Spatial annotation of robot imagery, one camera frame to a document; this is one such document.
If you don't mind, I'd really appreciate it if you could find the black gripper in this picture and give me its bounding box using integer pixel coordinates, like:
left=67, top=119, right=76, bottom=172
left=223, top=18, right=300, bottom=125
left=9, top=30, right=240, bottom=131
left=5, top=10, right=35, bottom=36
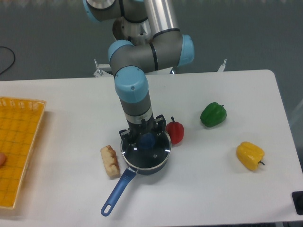
left=119, top=114, right=166, bottom=154

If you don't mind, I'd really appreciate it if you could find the black device at table edge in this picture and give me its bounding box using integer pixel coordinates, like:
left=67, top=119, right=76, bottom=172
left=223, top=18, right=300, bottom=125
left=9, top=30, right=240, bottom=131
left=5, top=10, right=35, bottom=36
left=292, top=191, right=303, bottom=215

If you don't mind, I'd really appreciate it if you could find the toasted bread piece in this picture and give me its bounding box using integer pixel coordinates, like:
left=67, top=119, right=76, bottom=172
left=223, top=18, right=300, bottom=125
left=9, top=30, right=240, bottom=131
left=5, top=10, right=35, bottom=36
left=100, top=145, right=120, bottom=178

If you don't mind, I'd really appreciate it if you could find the yellow plastic basket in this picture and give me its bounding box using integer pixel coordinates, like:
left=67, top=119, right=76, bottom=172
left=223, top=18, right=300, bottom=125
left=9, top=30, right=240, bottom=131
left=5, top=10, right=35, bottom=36
left=0, top=96, right=46, bottom=210

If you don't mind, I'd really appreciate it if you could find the glass lid with blue knob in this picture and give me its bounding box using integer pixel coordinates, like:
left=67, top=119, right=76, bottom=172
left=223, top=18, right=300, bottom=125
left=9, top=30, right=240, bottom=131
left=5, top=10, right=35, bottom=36
left=122, top=132, right=171, bottom=170

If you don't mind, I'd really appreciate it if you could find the black cable on floor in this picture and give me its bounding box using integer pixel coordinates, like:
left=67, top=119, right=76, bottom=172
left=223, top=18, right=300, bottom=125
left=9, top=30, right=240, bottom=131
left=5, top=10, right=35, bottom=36
left=0, top=46, right=16, bottom=75

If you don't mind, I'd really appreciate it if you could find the dark pot with blue handle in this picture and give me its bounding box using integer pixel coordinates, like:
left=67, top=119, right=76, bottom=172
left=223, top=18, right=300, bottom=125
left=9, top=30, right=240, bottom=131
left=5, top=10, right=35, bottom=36
left=100, top=131, right=172, bottom=217

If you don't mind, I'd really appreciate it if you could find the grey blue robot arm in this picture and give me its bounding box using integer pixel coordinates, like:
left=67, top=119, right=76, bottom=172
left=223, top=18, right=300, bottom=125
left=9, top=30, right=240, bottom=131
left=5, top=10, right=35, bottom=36
left=83, top=0, right=195, bottom=143

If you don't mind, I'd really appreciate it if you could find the yellow bell pepper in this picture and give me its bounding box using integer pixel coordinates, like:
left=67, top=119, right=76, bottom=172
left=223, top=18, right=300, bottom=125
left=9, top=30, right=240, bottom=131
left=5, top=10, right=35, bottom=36
left=236, top=141, right=265, bottom=171

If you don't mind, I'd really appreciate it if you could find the green bell pepper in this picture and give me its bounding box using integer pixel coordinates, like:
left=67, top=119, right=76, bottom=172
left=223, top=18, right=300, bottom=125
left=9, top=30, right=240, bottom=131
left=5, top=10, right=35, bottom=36
left=200, top=102, right=227, bottom=128

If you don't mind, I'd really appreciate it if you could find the red bell pepper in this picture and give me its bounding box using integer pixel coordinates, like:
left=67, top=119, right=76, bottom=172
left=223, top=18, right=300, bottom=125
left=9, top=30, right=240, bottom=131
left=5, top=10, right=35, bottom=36
left=166, top=116, right=184, bottom=145

